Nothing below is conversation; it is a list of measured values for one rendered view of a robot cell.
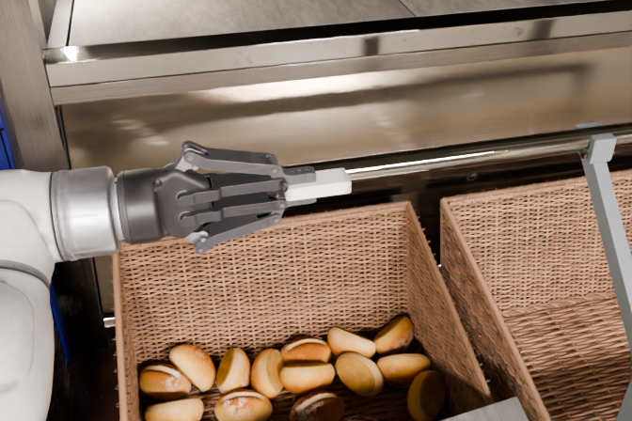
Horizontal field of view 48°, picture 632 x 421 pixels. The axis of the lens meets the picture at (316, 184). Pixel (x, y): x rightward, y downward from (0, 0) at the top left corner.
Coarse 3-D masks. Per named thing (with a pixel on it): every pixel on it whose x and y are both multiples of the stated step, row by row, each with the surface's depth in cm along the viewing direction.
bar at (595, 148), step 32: (576, 128) 91; (608, 128) 89; (352, 160) 83; (384, 160) 83; (416, 160) 84; (448, 160) 85; (480, 160) 86; (512, 160) 87; (608, 160) 90; (608, 192) 89; (608, 224) 88; (608, 256) 89
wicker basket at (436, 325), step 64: (128, 256) 123; (192, 256) 125; (320, 256) 132; (128, 320) 124; (192, 320) 129; (256, 320) 133; (320, 320) 135; (448, 320) 119; (128, 384) 105; (192, 384) 129; (384, 384) 129; (448, 384) 123
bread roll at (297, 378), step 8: (288, 368) 124; (296, 368) 124; (304, 368) 124; (312, 368) 124; (320, 368) 125; (328, 368) 126; (280, 376) 125; (288, 376) 123; (296, 376) 123; (304, 376) 123; (312, 376) 123; (320, 376) 124; (328, 376) 125; (288, 384) 124; (296, 384) 123; (304, 384) 123; (312, 384) 124; (320, 384) 124; (328, 384) 126; (296, 392) 124; (304, 392) 124
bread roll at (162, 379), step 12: (144, 372) 126; (156, 372) 124; (168, 372) 124; (180, 372) 125; (144, 384) 125; (156, 384) 124; (168, 384) 123; (180, 384) 124; (156, 396) 124; (168, 396) 124; (180, 396) 124
